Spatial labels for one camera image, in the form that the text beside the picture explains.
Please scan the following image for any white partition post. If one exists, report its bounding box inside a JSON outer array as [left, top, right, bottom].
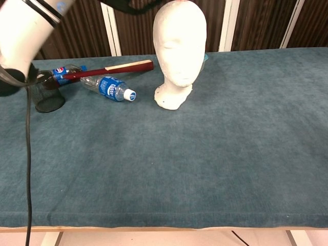
[[279, 0, 307, 49], [100, 2, 122, 57], [218, 0, 240, 52]]

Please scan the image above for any white foam mannequin head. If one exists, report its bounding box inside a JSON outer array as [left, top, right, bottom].
[[152, 0, 208, 111]]

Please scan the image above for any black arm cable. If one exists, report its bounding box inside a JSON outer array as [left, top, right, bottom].
[[24, 63, 39, 246]]

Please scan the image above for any black baseball cap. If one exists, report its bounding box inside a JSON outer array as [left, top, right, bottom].
[[100, 0, 164, 15]]

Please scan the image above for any clear blue-label water bottle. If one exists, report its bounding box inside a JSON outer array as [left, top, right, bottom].
[[79, 74, 137, 103]]

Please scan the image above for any teal clear plastic container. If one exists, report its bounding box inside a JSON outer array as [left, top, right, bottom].
[[200, 53, 210, 72]]

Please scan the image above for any black mesh pen cup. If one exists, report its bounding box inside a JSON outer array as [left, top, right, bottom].
[[26, 69, 66, 114]]

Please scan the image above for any white table leg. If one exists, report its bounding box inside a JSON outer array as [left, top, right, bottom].
[[285, 230, 309, 246], [40, 231, 64, 246]]

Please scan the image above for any red wooden folded fan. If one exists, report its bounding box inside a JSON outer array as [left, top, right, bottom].
[[62, 59, 155, 80]]

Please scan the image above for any blue-green tablecloth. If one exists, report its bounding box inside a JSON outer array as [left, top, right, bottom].
[[0, 48, 328, 229]]

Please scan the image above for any Pepsi cola bottle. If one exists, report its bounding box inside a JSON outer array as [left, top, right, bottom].
[[37, 64, 87, 91]]

